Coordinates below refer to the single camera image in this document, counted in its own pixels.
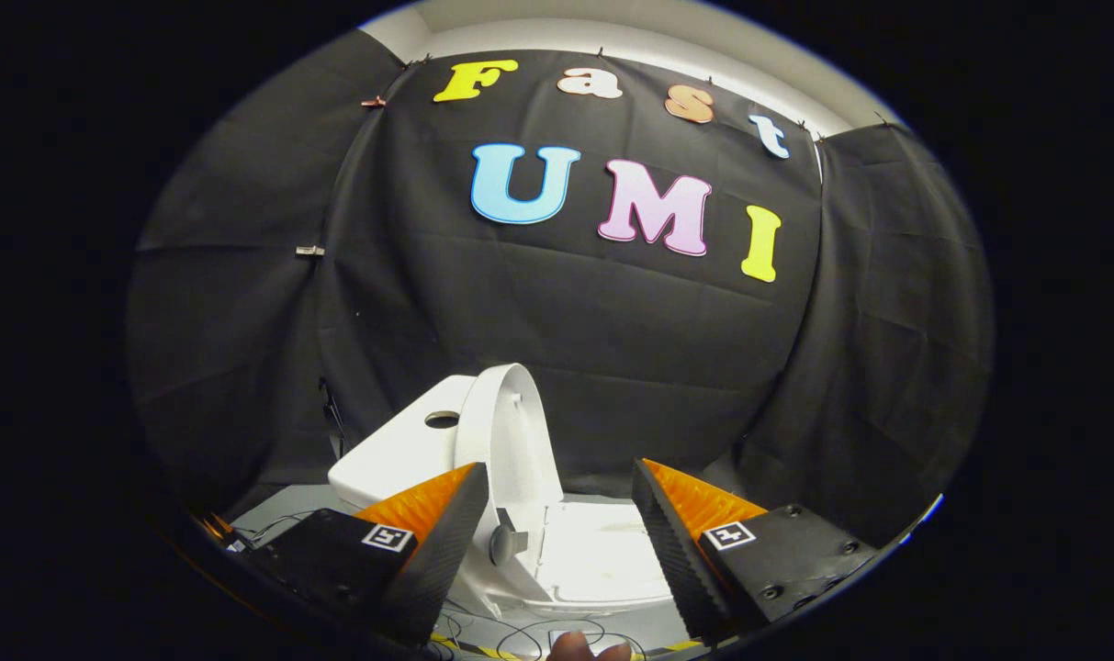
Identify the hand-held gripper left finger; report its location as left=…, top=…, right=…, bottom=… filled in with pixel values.
left=242, top=461, right=491, bottom=647

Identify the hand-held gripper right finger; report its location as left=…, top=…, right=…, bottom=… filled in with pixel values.
left=631, top=456, right=880, bottom=643

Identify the white toilet tank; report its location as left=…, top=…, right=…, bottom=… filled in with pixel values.
left=328, top=374, right=484, bottom=515

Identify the yellow black hazard tape strip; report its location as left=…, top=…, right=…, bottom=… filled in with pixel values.
left=426, top=632, right=706, bottom=660

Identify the black backdrop cloth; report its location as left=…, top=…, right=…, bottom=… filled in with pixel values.
left=125, top=32, right=996, bottom=550

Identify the thin black floor cable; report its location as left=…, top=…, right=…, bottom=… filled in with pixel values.
left=428, top=597, right=651, bottom=661

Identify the black hanging cable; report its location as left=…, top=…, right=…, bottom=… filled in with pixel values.
left=318, top=376, right=348, bottom=462

